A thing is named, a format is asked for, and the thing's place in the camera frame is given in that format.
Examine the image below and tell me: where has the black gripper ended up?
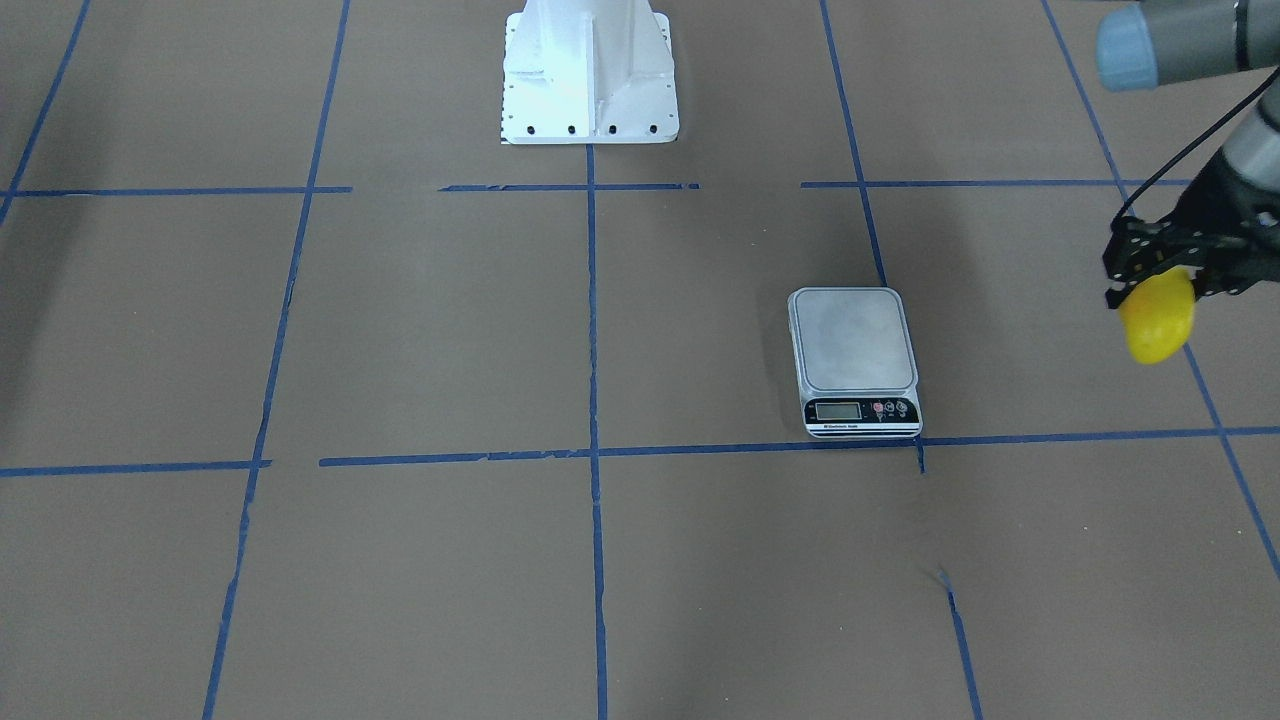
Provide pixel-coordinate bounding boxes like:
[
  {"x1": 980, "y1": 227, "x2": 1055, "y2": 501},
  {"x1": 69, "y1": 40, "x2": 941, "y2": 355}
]
[{"x1": 1102, "y1": 152, "x2": 1279, "y2": 310}]

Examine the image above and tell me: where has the yellow mango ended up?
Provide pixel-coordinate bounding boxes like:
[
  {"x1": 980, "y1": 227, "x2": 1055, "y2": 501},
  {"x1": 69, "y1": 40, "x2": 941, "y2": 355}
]
[{"x1": 1117, "y1": 266, "x2": 1196, "y2": 365}]

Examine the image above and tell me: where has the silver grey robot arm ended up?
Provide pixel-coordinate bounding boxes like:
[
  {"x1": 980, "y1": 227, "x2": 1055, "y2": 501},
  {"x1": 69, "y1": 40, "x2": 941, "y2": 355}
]
[{"x1": 1094, "y1": 1, "x2": 1279, "y2": 310}]

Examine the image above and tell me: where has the silver digital kitchen scale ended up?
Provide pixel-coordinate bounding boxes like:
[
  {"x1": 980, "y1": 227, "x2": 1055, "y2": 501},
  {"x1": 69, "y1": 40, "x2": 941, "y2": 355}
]
[{"x1": 788, "y1": 287, "x2": 924, "y2": 439}]

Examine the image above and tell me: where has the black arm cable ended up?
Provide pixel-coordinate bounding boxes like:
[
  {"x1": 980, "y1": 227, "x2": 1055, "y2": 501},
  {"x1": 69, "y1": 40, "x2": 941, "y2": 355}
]
[{"x1": 1108, "y1": 70, "x2": 1280, "y2": 236}]

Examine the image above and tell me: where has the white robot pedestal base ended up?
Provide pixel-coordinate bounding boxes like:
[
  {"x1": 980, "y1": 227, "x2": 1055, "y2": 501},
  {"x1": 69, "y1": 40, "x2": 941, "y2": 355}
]
[{"x1": 499, "y1": 1, "x2": 681, "y2": 145}]

